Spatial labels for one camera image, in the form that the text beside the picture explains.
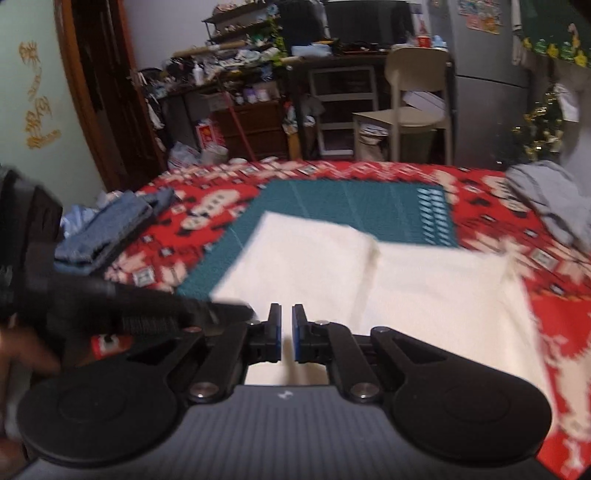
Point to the crumpled plastic bags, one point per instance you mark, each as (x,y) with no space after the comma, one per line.
(184,154)

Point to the red white carton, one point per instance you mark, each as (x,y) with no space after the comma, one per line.
(207,136)

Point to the silver refrigerator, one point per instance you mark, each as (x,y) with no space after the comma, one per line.
(480,46)

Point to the grey sweatshirt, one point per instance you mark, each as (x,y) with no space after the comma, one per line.
(549,198)

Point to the brown wooden drawer cabinet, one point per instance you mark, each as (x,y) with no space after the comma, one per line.
(249,129)

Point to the blue jeans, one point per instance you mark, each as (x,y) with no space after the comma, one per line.
(106,226)

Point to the light blue folded cloth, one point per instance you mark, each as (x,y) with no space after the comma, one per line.
(311,50)

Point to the gold wall decal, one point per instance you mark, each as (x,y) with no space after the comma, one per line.
(37,101)

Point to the green Christmas wall tapestry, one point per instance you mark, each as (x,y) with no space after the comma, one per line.
(554,27)

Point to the beige plastic chair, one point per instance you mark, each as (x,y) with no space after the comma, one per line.
(415,92)

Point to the wooden door frame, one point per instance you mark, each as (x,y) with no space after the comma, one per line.
(101,92)

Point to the green trash bin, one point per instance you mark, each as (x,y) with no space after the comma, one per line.
(415,143)

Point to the black computer tower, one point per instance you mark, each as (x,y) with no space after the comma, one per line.
(300,21)

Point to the white knit vest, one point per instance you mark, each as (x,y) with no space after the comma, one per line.
(369,295)

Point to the light blue crumpled cloth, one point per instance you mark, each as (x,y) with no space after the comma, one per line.
(76,221)

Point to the red paper cup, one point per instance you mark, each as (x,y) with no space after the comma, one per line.
(424,40)

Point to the red broom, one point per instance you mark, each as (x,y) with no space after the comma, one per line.
(238,124)

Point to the green cutting mat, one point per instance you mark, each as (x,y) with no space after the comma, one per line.
(346,203)

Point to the dark wooden desk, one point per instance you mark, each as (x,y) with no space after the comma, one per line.
(351,57)

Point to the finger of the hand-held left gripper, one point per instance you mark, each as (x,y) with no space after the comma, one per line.
(184,309)

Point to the red patterned blanket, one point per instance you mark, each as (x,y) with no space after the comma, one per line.
(508,230)

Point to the fridge sticker cluster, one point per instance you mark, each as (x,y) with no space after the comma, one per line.
(480,14)

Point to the cluttered wall shelf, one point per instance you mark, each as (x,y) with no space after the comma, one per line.
(231,46)

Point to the person's left hand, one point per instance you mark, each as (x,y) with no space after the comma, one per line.
(23,364)

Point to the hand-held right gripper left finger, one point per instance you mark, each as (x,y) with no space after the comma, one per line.
(276,332)

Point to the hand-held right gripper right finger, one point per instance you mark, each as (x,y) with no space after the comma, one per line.
(298,332)

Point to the white hanging cloth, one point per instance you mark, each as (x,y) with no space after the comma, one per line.
(568,99)

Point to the white drawer unit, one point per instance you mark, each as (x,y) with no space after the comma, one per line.
(341,106)

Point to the white storage bag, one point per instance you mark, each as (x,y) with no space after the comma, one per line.
(369,143)

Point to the small Christmas tree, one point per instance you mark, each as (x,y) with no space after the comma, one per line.
(540,129)

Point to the black computer monitor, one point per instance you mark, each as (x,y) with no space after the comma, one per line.
(364,21)

